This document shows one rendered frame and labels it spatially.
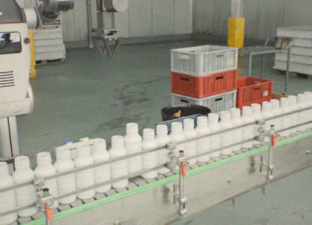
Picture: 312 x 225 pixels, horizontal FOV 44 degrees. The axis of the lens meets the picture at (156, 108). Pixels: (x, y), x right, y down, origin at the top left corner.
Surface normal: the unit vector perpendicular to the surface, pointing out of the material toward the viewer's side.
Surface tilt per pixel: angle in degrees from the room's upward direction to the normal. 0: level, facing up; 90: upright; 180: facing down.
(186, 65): 90
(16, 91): 90
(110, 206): 90
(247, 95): 90
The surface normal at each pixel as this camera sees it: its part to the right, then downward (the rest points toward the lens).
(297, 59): -0.84, 0.16
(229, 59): 0.67, 0.18
